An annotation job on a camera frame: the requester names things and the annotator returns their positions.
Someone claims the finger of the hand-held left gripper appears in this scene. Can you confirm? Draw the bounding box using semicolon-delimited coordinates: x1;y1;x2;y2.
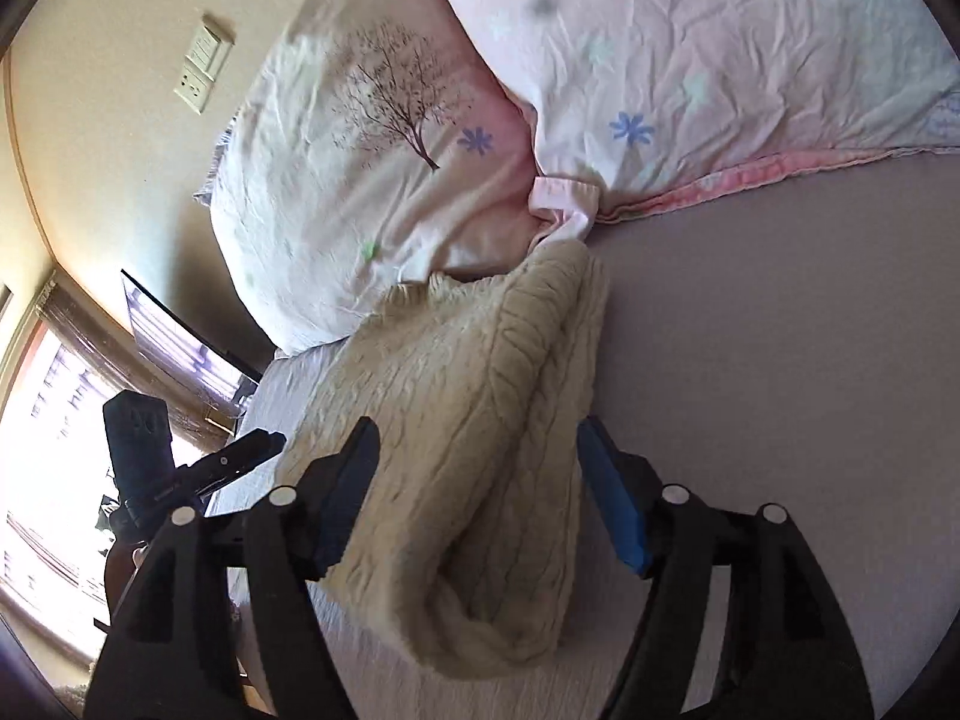
174;430;287;500

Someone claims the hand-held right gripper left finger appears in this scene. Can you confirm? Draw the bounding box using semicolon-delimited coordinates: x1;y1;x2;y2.
84;416;381;720

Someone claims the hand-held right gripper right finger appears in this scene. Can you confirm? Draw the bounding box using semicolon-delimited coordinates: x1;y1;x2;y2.
576;415;875;720

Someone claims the cream knitted sweater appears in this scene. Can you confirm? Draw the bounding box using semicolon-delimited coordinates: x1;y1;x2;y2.
279;241;608;683

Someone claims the window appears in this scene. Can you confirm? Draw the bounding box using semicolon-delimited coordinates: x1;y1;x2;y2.
0;270;151;683

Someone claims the dark flat screen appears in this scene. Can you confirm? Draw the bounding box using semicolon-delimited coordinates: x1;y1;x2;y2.
120;268;263;415

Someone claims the bed with grey sheet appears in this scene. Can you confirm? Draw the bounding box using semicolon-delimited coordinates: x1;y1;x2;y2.
202;151;960;720

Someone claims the pink cloth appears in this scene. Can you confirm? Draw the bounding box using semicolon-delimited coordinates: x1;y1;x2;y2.
528;175;601;250

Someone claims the tree print pillow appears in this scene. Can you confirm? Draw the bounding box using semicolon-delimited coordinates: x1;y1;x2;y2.
193;0;593;355

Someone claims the pink flower print quilt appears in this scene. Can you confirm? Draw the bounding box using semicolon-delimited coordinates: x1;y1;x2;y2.
416;0;960;224

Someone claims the wall switch and socket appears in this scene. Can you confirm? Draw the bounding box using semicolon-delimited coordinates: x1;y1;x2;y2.
173;12;238;115

